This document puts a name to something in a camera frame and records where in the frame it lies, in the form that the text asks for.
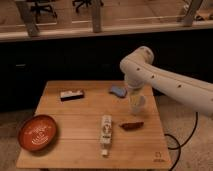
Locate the dark red dried pepper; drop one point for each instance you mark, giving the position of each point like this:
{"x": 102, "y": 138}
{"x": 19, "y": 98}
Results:
{"x": 131, "y": 126}

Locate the metal frame post right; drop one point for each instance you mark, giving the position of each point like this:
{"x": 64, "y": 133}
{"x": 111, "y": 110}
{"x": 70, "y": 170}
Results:
{"x": 191, "y": 12}

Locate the black office chair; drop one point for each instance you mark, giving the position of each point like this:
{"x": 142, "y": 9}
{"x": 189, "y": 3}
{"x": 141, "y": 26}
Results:
{"x": 78, "y": 3}
{"x": 41, "y": 5}

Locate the black and white eraser block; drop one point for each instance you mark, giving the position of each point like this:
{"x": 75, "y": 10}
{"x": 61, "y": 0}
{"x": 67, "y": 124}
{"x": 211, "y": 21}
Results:
{"x": 71, "y": 94}

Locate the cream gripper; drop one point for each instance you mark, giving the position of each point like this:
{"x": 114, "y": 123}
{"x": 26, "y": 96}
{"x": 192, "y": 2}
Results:
{"x": 135, "y": 99}

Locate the black office chair left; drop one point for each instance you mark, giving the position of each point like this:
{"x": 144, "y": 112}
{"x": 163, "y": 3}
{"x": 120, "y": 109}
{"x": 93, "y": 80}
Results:
{"x": 41, "y": 5}

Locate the white bottle with label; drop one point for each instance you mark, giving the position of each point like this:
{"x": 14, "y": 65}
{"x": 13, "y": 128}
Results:
{"x": 106, "y": 134}

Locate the metal frame post middle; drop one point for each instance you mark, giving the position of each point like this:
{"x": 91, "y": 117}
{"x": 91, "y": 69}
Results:
{"x": 96, "y": 16}

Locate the clear plastic cup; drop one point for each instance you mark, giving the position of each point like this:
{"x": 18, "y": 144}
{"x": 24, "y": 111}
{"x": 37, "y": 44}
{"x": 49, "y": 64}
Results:
{"x": 137, "y": 109}

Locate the metal frame post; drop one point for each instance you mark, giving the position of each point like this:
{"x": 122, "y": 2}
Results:
{"x": 96, "y": 16}
{"x": 27, "y": 18}
{"x": 191, "y": 12}

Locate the orange round bowl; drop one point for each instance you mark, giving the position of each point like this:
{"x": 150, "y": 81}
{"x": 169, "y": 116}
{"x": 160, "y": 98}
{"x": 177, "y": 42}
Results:
{"x": 37, "y": 133}

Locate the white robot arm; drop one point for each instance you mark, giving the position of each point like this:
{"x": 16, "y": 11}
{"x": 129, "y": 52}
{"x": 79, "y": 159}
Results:
{"x": 138, "y": 70}

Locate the metal frame post left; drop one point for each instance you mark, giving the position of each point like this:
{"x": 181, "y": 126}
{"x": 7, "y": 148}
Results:
{"x": 27, "y": 18}

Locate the black office chair right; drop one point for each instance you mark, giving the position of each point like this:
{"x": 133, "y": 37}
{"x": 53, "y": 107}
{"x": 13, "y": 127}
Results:
{"x": 78, "y": 3}

